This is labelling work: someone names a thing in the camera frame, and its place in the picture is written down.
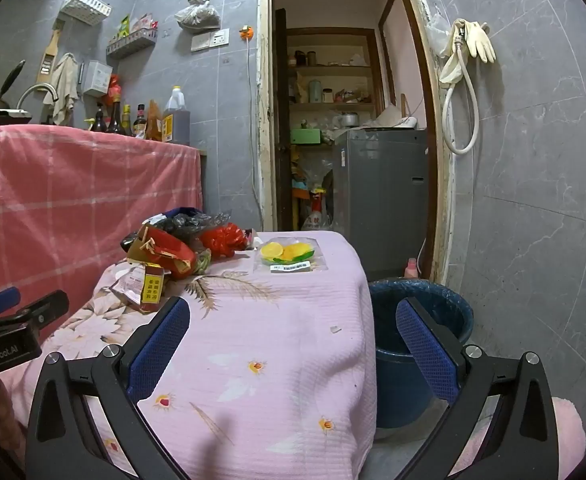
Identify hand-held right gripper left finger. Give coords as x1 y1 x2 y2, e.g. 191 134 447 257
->
25 296 192 480

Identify clear bag of lemon slices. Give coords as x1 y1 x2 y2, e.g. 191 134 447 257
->
254 236 326 275

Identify white wall box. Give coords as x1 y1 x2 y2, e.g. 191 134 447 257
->
82 60 112 98

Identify torn red cardboard box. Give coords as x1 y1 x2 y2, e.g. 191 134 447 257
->
120 227 199 281

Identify wooden grater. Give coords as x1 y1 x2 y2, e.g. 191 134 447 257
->
37 19 66 86

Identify red seasoning packet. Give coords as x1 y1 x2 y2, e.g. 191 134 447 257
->
133 12 158 36

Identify blue plastic bucket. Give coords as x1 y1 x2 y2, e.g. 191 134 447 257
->
368 279 475 430

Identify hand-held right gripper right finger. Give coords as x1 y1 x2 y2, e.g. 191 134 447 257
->
395 296 560 480

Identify hanging clear plastic bag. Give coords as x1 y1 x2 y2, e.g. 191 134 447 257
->
175 0 221 31

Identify white hose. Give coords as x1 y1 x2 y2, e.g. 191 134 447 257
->
442 40 478 156

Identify red capped dark sauce bottle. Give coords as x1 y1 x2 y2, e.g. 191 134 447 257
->
107 95 126 135

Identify white paper pile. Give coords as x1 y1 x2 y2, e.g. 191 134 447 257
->
360 102 419 131

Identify small yellow box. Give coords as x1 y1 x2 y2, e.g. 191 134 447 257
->
140 265 166 311

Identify metal faucet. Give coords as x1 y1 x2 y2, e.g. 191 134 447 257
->
17 83 60 111

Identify cooktop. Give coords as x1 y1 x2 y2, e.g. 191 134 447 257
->
0 109 32 128

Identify red checked cloth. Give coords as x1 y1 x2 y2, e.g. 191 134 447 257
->
0 125 204 321

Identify cream rubber glove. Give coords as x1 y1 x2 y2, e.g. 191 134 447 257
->
439 20 466 83
466 20 496 63

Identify beige towel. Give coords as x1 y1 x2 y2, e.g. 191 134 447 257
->
43 52 80 126

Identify large oil bottle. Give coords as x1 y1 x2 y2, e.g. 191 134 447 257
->
162 86 192 146

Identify black plastic bag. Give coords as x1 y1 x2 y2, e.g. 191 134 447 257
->
143 212 231 241

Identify white wall basket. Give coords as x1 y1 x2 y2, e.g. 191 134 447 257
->
60 0 112 25

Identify grey wall shelf basket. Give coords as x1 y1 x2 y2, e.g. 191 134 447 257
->
106 30 158 60

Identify pink floral tablecloth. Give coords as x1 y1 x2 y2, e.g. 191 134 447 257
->
3 230 378 480

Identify person's pink fleece clothing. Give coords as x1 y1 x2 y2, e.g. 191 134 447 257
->
550 396 586 478

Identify wooden door frame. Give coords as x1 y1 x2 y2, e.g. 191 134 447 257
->
255 0 456 286

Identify white red label packet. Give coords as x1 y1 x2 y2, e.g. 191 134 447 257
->
110 265 146 306

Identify white rice bag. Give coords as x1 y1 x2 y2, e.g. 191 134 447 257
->
300 187 334 231

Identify grey washing machine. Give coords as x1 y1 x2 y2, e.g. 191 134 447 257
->
332 129 430 281

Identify wooden shelf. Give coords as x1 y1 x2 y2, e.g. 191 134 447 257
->
285 27 379 111

